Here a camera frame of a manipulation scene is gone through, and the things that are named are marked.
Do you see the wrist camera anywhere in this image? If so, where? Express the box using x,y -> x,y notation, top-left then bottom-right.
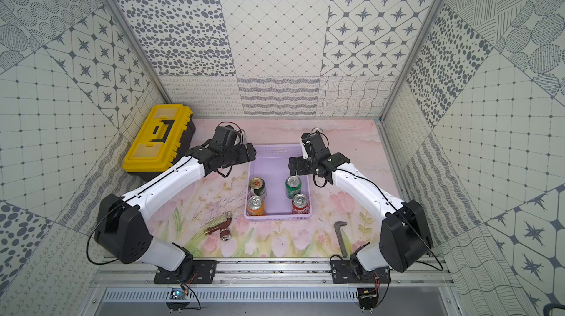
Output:
210,125 -> 243,151
301,131 -> 331,160

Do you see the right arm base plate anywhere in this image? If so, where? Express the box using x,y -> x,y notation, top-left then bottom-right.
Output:
330,259 -> 391,284

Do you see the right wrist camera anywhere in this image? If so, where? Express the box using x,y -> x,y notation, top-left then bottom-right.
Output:
301,131 -> 331,160

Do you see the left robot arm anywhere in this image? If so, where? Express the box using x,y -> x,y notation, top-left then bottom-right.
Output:
92,143 -> 256,281

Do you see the green soda can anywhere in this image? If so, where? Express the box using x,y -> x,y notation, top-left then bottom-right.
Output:
285,176 -> 302,199

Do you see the maroon drill chuck tool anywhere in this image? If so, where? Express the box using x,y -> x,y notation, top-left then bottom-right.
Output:
205,212 -> 232,242

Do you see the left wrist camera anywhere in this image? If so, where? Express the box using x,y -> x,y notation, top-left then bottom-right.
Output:
210,125 -> 243,151

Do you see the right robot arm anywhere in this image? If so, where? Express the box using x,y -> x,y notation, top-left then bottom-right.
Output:
288,153 -> 433,273

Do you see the lilac plastic basket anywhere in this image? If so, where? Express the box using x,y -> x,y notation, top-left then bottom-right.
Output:
244,143 -> 313,221

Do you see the green circuit board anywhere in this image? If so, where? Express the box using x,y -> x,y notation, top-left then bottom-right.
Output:
166,289 -> 190,312

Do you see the grey pry bar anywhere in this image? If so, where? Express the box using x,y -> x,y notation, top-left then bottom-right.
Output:
334,221 -> 349,258

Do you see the aluminium rail frame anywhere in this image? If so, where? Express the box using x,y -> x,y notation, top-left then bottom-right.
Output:
90,257 -> 455,288

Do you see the orange drink can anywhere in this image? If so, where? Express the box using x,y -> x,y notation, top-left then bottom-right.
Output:
247,195 -> 266,216

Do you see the yellow black toolbox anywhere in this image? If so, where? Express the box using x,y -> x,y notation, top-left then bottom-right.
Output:
122,104 -> 196,182

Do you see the red cola can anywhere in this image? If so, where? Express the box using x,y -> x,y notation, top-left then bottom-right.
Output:
291,193 -> 310,214

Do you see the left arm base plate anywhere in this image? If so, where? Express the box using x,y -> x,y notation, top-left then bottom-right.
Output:
153,260 -> 218,285

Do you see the black connector box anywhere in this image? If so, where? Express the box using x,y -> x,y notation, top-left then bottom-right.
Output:
357,288 -> 380,312

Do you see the green white tea can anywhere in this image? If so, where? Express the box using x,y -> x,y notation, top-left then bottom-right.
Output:
249,176 -> 267,199

